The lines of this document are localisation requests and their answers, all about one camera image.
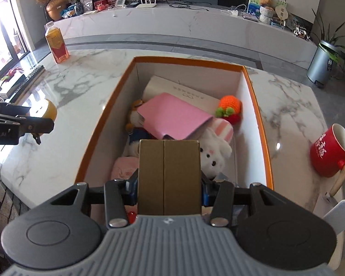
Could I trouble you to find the pink card holder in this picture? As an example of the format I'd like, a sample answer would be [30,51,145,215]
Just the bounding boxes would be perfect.
[138,92,215,141]

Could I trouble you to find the red mug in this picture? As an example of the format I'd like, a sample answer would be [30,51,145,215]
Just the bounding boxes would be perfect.
[310,124,345,178]

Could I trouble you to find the white charger with cable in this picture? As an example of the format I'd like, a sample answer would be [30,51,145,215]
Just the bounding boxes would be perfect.
[221,4,248,17]

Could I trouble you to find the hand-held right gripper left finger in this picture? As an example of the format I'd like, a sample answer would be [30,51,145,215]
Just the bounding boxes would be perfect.
[46,169,140,231]

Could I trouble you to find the orange cardboard box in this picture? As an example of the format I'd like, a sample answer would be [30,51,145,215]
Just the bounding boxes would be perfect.
[75,57,274,209]

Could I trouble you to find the white marble television cabinet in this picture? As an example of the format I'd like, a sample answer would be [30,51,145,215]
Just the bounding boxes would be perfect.
[55,0,318,72]

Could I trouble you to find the grey cylindrical bin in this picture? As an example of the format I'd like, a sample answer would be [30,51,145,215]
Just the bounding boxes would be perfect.
[307,40,345,88]

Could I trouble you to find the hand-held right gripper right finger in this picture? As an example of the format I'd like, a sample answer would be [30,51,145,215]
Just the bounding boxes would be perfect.
[200,171,279,228]

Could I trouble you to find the black cables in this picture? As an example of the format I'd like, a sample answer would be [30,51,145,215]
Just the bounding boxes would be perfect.
[165,0,210,12]

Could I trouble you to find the white plush rabbit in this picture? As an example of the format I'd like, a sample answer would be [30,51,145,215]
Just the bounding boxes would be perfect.
[200,119,234,179]

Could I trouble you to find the teddy bear plush blue headphones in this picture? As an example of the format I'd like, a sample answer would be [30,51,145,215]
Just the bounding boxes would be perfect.
[126,99,151,156]

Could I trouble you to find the patterned grey cloth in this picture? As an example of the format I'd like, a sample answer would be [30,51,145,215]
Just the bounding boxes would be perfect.
[0,165,35,265]

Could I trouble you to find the orange tea bottle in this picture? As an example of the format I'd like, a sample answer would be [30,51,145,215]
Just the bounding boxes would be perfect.
[44,21,70,64]

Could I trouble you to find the black remote control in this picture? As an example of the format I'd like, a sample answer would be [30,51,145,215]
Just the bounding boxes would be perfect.
[16,65,45,94]

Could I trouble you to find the blue snack bag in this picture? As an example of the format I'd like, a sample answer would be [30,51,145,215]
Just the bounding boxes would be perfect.
[60,4,77,18]

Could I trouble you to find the glass sliding door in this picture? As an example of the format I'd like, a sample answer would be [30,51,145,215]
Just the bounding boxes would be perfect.
[0,0,30,81]

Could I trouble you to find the bear on knitted pot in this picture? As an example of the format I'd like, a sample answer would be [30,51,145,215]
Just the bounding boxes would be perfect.
[259,6,275,24]

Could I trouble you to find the long leaf green plant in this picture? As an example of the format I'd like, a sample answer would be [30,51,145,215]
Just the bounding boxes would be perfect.
[310,9,345,64]

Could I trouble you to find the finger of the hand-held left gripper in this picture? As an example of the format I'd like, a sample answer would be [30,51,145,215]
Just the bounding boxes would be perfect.
[16,116,56,135]
[0,102,33,117]

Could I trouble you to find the round paper fan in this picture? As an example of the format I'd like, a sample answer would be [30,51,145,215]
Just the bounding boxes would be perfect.
[274,4,288,27]

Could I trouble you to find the white book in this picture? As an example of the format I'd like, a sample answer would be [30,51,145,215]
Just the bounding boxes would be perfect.
[142,75,222,112]

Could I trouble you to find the crocheted orange fruit toy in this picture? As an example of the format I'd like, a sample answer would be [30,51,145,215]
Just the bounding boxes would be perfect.
[215,95,242,125]

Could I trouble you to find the golden round vase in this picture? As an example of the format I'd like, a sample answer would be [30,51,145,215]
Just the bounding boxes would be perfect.
[46,0,68,21]

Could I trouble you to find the wooden handle tool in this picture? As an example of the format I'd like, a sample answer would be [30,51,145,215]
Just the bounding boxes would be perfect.
[323,158,345,204]

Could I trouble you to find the light pink pouch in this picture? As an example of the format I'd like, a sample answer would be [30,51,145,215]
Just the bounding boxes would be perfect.
[111,155,140,182]

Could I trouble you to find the yellow tape measure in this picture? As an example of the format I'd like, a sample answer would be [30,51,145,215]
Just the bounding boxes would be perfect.
[32,98,58,145]

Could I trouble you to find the small brown cardboard box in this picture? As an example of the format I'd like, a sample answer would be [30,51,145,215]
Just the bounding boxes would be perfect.
[137,139,202,216]

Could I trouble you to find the cow pattern toy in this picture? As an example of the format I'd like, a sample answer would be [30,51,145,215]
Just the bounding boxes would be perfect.
[293,26,313,40]

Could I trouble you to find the green and blue painting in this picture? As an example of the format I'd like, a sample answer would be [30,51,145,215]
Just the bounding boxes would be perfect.
[247,0,287,17]

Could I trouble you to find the white perforated plastic panel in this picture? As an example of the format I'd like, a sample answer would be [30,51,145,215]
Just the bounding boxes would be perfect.
[323,200,345,235]

